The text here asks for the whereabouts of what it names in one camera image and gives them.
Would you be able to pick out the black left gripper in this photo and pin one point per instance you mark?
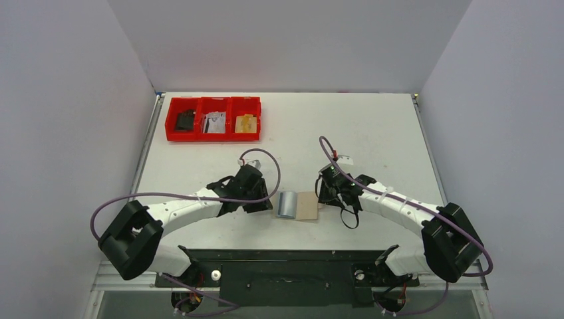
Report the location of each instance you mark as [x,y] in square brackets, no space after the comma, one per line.
[259,197]

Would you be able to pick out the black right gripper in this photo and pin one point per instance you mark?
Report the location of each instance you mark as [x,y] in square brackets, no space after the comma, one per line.
[328,193]

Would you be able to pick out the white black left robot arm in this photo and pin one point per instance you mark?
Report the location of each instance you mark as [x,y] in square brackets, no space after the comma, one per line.
[132,241]

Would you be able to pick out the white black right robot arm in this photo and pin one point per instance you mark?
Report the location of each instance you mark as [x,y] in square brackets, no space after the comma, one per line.
[449,244]

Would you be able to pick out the yellow cards in bin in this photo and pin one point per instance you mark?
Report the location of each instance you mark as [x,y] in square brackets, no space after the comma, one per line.
[245,124]

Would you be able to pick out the white cards in bin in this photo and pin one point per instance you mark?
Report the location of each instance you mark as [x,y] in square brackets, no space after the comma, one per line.
[214,123]

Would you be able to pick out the black cards in bin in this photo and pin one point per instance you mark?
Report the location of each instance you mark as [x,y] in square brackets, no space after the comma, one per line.
[185,121]

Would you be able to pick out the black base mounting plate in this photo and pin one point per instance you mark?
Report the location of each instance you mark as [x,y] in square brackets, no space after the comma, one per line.
[357,275]

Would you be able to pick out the red three-compartment bin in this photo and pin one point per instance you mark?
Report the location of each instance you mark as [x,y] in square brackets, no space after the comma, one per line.
[233,106]

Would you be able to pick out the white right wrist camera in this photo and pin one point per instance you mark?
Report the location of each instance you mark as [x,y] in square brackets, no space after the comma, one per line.
[343,160]

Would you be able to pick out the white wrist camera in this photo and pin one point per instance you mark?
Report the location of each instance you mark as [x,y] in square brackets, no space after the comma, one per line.
[343,160]
[250,162]

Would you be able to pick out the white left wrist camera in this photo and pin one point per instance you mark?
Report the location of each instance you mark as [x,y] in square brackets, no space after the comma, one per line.
[250,162]

